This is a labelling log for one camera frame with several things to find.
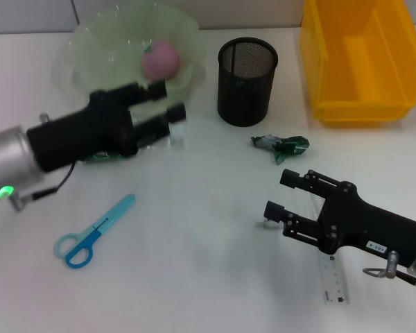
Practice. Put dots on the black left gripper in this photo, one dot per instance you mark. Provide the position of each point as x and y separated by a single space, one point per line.
83 135

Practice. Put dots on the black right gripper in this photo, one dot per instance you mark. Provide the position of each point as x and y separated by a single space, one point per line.
367 222

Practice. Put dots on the clear green-label water bottle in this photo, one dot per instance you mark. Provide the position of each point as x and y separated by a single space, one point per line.
177 135

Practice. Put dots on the pink toy peach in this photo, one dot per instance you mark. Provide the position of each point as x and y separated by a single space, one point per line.
161 59

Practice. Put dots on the green plastic wrapper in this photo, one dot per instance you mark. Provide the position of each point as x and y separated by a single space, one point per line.
284 145

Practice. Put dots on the grey ballpoint pen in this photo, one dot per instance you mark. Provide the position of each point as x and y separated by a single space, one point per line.
268 224

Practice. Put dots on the black mesh pen holder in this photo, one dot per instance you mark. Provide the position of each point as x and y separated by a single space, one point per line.
246 90

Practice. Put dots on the translucent green fruit bowl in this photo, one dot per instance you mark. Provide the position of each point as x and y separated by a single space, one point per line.
100 45

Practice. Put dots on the clear plastic ruler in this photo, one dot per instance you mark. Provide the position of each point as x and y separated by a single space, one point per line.
334 284

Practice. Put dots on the blue plastic scissors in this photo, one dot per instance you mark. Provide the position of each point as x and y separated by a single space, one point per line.
90 236

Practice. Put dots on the yellow plastic bin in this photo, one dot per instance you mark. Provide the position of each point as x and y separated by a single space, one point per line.
364 69

